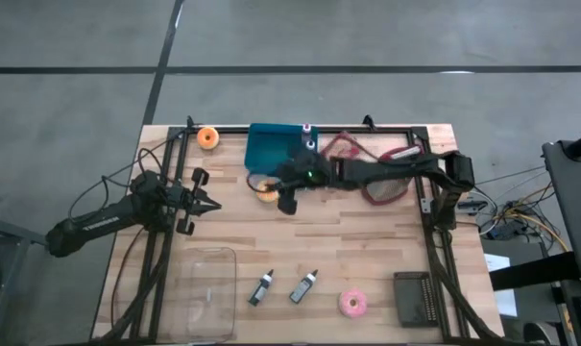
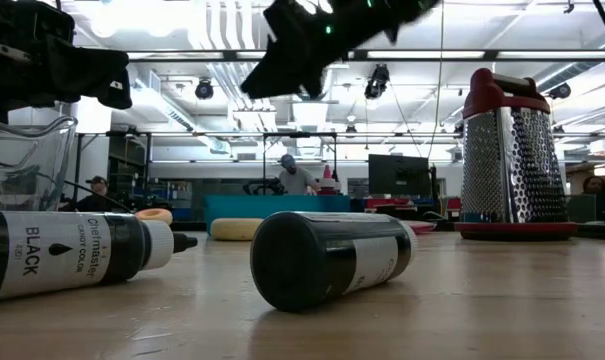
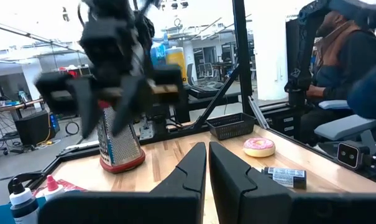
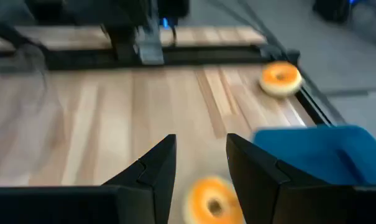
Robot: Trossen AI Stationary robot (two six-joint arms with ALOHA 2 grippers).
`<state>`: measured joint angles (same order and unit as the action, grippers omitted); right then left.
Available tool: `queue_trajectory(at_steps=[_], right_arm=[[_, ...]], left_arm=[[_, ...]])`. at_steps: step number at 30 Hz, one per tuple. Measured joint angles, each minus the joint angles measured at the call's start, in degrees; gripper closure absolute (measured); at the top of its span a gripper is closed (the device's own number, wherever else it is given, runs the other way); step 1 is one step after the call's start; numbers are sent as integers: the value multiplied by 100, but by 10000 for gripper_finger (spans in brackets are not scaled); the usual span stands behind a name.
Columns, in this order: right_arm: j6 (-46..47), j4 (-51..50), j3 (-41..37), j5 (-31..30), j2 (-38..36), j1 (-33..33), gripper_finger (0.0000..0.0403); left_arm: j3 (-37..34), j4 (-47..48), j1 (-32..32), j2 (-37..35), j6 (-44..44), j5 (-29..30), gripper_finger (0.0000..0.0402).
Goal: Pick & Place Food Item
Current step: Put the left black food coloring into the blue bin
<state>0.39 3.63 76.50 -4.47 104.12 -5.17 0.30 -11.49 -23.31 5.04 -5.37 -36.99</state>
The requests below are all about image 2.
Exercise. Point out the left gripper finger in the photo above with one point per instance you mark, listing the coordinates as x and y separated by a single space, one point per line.
82 70

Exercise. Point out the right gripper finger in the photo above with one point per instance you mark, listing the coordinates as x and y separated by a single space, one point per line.
282 80

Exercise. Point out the clear plastic container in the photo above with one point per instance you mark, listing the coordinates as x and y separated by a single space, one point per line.
27 150

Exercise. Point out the pink food colouring bottle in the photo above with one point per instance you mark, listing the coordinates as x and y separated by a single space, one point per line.
328 186

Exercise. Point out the orange glazed toy donut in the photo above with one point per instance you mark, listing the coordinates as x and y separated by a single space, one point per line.
234 230
142 217

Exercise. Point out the black food colouring bottle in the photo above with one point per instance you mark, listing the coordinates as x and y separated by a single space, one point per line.
302 260
57 255

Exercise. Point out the red snack packet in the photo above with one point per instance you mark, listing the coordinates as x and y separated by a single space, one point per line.
422 227

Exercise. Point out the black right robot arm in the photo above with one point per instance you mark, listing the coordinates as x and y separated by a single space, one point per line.
402 10

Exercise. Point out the background black robot arm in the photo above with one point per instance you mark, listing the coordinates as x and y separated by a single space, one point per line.
264 187

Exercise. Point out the black overhead beam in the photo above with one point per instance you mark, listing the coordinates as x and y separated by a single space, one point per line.
358 55

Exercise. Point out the black ceiling spotlight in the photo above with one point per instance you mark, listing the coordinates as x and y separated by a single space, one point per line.
377 82
561 91
204 90

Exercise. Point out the person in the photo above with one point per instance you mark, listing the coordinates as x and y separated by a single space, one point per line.
594 187
99 200
297 182

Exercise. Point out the blue plastic bin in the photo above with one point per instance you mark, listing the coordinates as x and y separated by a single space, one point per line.
282 206

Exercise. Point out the black monitor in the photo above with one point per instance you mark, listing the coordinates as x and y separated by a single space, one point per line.
399 175

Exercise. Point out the red-topped metal box grater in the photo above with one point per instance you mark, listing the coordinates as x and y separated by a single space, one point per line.
512 170

